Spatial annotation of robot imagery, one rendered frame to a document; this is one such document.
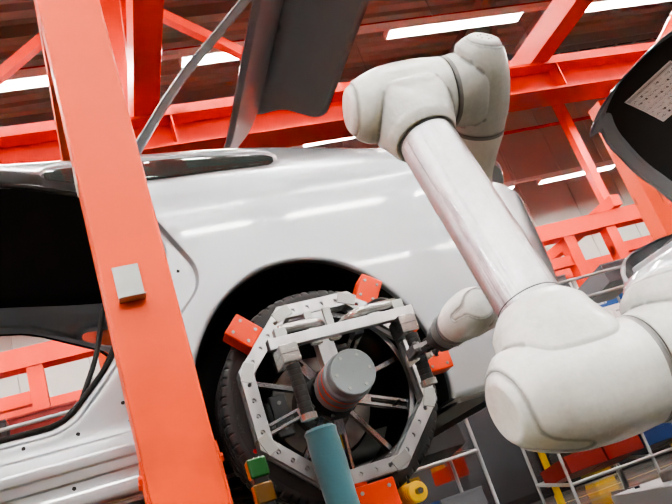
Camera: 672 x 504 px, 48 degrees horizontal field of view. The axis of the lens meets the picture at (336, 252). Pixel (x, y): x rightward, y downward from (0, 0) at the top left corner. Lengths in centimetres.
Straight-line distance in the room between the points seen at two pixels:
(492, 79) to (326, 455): 105
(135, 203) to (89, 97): 32
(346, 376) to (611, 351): 111
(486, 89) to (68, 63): 115
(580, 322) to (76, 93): 144
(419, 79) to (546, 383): 60
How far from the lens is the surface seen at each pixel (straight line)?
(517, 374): 100
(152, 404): 172
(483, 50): 141
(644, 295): 114
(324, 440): 200
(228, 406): 220
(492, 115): 145
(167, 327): 177
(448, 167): 123
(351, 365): 205
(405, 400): 234
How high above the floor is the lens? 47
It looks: 20 degrees up
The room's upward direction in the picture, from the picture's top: 19 degrees counter-clockwise
